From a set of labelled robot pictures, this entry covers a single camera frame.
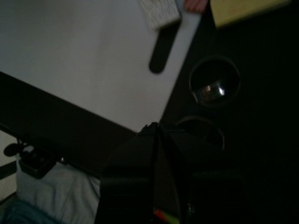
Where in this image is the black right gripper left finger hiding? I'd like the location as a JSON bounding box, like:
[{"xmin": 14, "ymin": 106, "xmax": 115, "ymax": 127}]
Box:
[{"xmin": 95, "ymin": 122, "xmax": 160, "ymax": 224}]

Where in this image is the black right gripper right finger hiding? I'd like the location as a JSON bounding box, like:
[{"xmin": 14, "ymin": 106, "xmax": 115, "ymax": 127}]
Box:
[{"xmin": 158, "ymin": 123, "xmax": 250, "ymax": 224}]

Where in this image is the medium round cookie cutter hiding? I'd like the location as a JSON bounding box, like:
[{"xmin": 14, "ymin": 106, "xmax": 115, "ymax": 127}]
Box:
[{"xmin": 174, "ymin": 115, "xmax": 227, "ymax": 152}]

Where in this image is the red green toy piece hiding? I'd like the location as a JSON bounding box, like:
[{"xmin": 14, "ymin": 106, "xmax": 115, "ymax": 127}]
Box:
[{"xmin": 152, "ymin": 207, "xmax": 182, "ymax": 224}]

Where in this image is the light blue cloth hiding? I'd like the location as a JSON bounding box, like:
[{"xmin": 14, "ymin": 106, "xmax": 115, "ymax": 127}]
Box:
[{"xmin": 0, "ymin": 160, "xmax": 103, "ymax": 224}]

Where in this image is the black clamp device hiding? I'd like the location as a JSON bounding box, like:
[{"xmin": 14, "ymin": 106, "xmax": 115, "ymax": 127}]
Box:
[{"xmin": 3, "ymin": 136, "xmax": 62, "ymax": 179}]

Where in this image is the white panel with black stripe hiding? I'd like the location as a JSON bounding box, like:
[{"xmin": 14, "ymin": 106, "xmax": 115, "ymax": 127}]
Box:
[{"xmin": 0, "ymin": 129, "xmax": 20, "ymax": 202}]

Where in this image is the white toy appliance box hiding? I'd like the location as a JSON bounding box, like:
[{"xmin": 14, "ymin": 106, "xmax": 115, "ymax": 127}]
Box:
[{"xmin": 0, "ymin": 0, "xmax": 203, "ymax": 133}]

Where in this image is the pink red toy piece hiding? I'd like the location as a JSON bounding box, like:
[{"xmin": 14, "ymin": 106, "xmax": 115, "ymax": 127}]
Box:
[{"xmin": 182, "ymin": 0, "xmax": 211, "ymax": 14}]

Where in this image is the yellow flat block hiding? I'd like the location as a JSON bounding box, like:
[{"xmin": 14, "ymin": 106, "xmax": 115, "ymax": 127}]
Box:
[{"xmin": 210, "ymin": 0, "xmax": 294, "ymax": 29}]

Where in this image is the speckled tool with black handle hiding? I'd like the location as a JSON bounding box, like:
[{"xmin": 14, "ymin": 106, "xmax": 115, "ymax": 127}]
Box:
[{"xmin": 139, "ymin": 0, "xmax": 183, "ymax": 74}]

